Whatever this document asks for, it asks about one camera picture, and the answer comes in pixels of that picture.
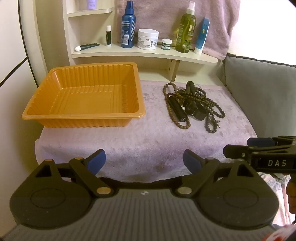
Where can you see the white cream jar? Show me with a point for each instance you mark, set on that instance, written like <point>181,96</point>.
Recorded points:
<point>148,39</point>

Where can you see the dark green tube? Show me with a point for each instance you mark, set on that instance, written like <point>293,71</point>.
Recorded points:
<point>90,46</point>

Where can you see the small green-label jar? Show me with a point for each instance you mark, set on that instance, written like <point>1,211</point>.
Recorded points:
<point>166,45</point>

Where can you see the white lip balm stick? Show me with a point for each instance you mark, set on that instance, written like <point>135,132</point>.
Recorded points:
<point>108,37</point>

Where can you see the pink towel table cover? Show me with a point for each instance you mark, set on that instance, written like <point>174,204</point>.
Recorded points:
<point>150,139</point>

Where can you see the blue and white tube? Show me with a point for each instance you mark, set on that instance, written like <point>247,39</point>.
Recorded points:
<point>202,34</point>

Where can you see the purple tube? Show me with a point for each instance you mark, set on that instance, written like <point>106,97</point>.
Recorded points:
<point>91,1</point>

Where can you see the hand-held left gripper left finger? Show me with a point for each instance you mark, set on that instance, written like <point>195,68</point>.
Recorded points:
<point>97,159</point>

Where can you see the blue spray bottle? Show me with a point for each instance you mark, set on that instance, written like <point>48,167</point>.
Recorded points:
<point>127,30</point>

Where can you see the hanging pink towel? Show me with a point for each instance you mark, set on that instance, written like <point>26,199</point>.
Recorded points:
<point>161,14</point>

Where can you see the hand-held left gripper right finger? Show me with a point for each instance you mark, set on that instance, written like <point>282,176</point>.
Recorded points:
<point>191,160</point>

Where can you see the red and white cloth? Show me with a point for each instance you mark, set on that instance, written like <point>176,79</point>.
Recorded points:
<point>284,233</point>

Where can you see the orange plastic tray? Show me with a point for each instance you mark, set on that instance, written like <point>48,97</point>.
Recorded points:
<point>87,99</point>

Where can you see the green spray bottle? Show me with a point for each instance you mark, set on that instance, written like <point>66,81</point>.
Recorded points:
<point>185,32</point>

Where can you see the floral patterned cloth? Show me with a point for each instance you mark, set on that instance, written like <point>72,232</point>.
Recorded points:
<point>281,197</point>

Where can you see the person's right hand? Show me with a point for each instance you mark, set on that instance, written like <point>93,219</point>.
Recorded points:
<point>291,197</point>

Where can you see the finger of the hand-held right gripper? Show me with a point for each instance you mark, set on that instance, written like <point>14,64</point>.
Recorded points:
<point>260,141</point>
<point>233,151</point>

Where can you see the cream wooden shelf unit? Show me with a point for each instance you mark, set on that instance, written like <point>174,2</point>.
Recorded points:
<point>138,54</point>

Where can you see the grey cushion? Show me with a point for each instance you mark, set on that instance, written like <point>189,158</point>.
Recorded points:
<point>261,92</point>

